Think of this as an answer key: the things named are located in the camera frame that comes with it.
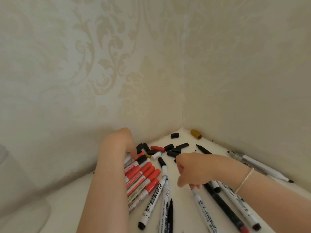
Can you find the person's left hand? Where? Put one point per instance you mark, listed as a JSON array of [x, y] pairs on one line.
[[119, 140]]

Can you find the person's right hand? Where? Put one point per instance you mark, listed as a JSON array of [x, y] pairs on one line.
[[201, 168]]

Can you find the person's left fingers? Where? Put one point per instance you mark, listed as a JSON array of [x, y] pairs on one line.
[[133, 151]]

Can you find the person's right thumb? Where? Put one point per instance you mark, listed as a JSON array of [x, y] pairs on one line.
[[182, 182]]

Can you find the person's right forearm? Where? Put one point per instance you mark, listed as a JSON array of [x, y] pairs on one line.
[[272, 201]]

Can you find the person's left forearm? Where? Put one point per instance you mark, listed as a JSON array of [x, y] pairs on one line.
[[107, 191]]

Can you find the white marker cap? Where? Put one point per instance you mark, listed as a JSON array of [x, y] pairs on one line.
[[156, 156]]

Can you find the red marker cap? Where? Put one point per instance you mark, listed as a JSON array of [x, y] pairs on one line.
[[158, 149]]

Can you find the row of red-capped white markers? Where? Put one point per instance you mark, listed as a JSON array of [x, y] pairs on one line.
[[142, 179]]

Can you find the white marker with black print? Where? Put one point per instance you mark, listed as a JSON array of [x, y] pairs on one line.
[[204, 212], [164, 206]]

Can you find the pile of black marker caps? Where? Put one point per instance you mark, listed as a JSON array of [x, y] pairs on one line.
[[175, 150]]

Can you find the short black-capped marker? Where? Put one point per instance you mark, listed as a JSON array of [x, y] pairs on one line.
[[215, 186]]

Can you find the thin black pen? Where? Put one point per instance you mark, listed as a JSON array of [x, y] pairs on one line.
[[170, 215]]

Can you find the white marker with black cap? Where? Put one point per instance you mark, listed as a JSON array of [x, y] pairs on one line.
[[239, 205], [151, 202]]

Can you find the uncapped black pen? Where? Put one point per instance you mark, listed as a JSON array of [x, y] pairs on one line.
[[203, 149]]

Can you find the black pen with red end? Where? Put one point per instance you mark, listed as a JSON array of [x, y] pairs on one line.
[[224, 207]]

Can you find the brown marker cap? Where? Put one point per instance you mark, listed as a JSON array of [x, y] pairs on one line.
[[195, 134]]

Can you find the grey pen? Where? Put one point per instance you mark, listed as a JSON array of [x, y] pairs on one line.
[[243, 159]]

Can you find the white pen with black tip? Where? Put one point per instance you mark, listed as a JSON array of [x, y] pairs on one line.
[[264, 167]]

